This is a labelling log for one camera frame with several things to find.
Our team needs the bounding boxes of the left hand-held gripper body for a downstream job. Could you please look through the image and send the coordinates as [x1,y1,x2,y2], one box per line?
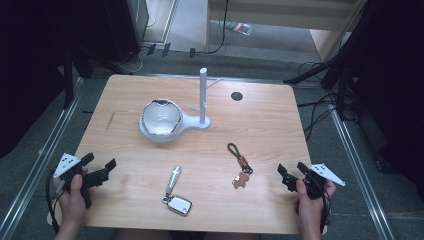
[53,152,110,210]

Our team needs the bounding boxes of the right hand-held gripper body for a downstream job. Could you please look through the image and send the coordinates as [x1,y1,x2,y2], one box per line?
[300,162,347,201]

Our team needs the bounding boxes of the dark cord keychain gingerbread charm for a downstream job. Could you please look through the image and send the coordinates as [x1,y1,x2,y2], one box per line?
[226,142,254,190]

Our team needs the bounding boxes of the silver car key with strap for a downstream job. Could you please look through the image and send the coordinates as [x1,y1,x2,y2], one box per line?
[161,165,194,217]

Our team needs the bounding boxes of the person's left hand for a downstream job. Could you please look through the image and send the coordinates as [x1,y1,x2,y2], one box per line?
[52,167,95,231]

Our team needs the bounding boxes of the person's right hand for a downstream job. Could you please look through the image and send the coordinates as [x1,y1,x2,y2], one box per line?
[292,179,337,232]

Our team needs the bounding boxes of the white bowl with silver rim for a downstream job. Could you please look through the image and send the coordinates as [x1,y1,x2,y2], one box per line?
[141,98,184,137]

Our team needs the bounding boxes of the black metal stand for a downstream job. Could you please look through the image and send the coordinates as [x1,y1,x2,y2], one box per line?
[282,0,381,122]
[61,44,96,110]

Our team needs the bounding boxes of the white key stand with hooks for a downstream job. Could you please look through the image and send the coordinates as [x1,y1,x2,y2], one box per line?
[138,67,222,145]

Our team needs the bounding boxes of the black computer tower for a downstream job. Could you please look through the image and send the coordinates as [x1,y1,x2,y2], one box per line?
[101,0,150,65]

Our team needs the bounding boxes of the colourful packet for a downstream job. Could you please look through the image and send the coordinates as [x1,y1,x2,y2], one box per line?
[225,21,254,37]

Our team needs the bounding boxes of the light wooden furniture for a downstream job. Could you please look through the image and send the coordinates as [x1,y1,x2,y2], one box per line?
[205,0,369,63]

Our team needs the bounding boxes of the aluminium floor rail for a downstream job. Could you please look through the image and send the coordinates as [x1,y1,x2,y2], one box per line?
[324,98,397,240]
[0,77,84,240]

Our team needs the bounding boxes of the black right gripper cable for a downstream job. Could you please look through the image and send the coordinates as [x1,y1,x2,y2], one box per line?
[318,186,333,235]

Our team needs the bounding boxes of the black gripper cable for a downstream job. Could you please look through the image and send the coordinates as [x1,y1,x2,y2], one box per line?
[45,171,65,235]
[318,186,333,235]

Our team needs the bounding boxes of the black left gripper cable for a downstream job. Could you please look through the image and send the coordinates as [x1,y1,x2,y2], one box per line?
[45,171,65,235]

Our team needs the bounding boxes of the black floor cables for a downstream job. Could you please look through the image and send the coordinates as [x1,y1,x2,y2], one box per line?
[295,60,344,142]

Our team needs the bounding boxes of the white floor cable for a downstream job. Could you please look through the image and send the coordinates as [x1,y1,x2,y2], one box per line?
[117,46,149,75]

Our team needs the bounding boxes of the black hanging cable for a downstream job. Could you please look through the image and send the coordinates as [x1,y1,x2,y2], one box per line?
[195,0,232,55]

